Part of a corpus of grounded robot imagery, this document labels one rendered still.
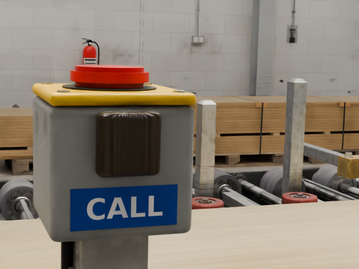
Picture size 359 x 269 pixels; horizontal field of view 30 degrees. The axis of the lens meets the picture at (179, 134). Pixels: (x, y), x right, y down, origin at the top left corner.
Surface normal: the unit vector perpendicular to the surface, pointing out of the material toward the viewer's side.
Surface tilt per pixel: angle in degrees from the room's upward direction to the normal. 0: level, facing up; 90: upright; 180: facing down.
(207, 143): 90
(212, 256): 0
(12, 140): 90
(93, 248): 90
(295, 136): 90
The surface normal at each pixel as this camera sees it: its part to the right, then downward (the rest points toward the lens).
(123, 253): 0.32, 0.14
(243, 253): 0.03, -0.99
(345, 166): -0.95, 0.02
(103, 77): -0.03, 0.14
